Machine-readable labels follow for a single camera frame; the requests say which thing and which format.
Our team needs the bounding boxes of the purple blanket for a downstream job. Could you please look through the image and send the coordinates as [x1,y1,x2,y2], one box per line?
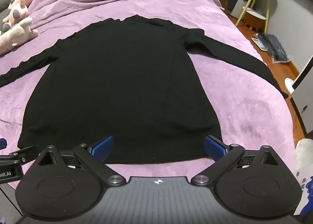
[0,0,297,190]

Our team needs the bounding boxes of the pink plush toy grey paws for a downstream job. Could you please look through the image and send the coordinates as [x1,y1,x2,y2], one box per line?
[2,0,38,23]

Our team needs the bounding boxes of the plastic bag with dark cloth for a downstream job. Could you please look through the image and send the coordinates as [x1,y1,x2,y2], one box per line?
[251,33,294,64]

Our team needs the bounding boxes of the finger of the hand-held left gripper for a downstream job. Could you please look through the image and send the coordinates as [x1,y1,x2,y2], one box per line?
[0,138,41,166]

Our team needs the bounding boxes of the white floor stand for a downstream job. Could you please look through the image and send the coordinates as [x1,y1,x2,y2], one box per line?
[284,55,313,95]

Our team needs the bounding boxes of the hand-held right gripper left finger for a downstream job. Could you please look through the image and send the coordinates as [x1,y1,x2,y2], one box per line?
[37,135,125,187]

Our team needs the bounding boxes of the white fuzzy cloth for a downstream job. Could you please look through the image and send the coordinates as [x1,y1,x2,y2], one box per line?
[295,138,313,171]

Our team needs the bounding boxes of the pale pink plush toy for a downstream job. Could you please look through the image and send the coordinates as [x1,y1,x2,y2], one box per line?
[0,16,39,56]

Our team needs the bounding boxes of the black long sleeve shirt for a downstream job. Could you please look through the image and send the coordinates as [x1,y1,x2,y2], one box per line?
[0,14,289,166]

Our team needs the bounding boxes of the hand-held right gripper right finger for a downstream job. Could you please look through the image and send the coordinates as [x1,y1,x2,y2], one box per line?
[191,135,282,187]

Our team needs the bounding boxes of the white box with blue print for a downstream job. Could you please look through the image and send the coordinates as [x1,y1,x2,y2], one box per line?
[292,168,313,217]

